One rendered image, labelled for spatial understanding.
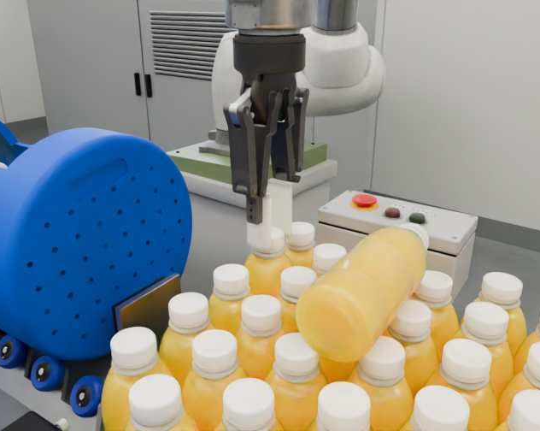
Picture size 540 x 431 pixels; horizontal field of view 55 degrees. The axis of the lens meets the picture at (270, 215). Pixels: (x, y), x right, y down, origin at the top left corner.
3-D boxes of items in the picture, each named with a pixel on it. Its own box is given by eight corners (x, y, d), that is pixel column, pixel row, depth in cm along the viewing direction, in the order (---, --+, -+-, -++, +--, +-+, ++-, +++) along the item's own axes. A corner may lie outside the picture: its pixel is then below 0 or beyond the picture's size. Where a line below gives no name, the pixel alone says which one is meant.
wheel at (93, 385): (89, 370, 61) (76, 369, 60) (115, 385, 59) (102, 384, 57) (73, 408, 61) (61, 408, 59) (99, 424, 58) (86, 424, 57)
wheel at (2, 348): (14, 328, 69) (2, 327, 67) (35, 340, 67) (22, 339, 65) (0, 362, 68) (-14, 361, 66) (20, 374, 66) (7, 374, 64)
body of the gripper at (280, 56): (261, 27, 58) (262, 110, 62) (214, 32, 52) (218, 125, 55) (321, 30, 54) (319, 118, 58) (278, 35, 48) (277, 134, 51)
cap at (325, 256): (351, 268, 62) (352, 254, 61) (321, 274, 60) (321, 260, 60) (336, 254, 65) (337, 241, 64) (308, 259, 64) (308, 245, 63)
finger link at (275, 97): (283, 93, 54) (276, 92, 53) (271, 198, 57) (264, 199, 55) (252, 90, 56) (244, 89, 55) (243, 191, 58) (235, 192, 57)
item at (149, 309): (173, 347, 73) (166, 268, 68) (186, 353, 72) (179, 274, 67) (118, 389, 65) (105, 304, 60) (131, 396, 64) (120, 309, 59)
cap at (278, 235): (255, 255, 60) (255, 241, 60) (249, 241, 64) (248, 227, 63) (288, 251, 61) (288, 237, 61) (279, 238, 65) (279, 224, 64)
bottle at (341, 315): (389, 339, 39) (454, 249, 54) (325, 270, 40) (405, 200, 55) (335, 380, 43) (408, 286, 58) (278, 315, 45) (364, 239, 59)
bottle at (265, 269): (249, 392, 66) (245, 261, 58) (237, 358, 72) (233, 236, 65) (302, 382, 67) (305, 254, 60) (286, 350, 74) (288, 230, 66)
